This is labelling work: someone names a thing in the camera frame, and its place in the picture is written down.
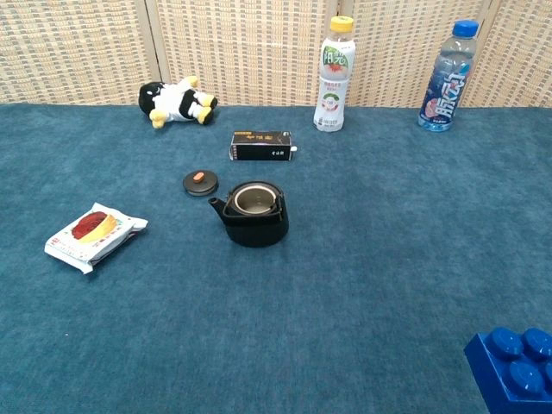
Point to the blue building block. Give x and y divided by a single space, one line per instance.
496 379

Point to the black lid with orange knob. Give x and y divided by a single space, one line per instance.
208 184

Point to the black cast iron teapot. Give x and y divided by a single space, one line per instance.
259 233

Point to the black box with gold print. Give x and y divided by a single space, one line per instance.
259 151

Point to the blue table mat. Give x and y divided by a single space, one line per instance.
345 280

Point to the blue capped drink bottle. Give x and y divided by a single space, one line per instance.
444 99

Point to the white snack packet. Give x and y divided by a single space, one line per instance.
86 241

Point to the black white yellow plush toy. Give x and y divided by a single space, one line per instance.
172 99

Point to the woven folding screen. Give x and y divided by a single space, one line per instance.
259 43

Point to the yellow capped drink bottle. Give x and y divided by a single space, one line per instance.
332 108

